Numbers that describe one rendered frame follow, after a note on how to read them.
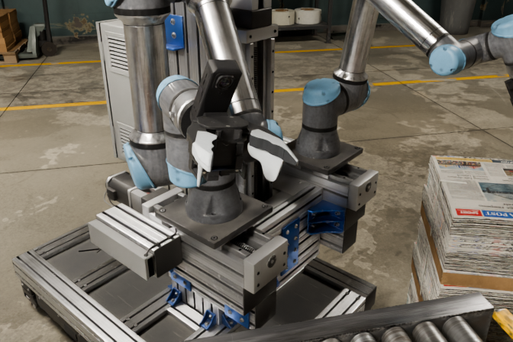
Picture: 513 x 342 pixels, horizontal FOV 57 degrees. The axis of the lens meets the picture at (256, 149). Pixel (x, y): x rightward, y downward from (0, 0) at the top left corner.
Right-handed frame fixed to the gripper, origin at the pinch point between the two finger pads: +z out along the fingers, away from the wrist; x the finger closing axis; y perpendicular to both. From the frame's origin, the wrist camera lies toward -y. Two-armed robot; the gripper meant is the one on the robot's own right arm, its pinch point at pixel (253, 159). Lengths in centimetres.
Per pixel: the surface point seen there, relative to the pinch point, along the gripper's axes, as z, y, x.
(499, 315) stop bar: 3, 35, -55
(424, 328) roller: -2, 39, -42
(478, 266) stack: -22, 45, -82
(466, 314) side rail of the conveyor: -2, 37, -52
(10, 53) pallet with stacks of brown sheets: -611, 119, 46
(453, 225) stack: -26, 34, -73
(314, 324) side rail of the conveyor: -11.4, 40.8, -23.5
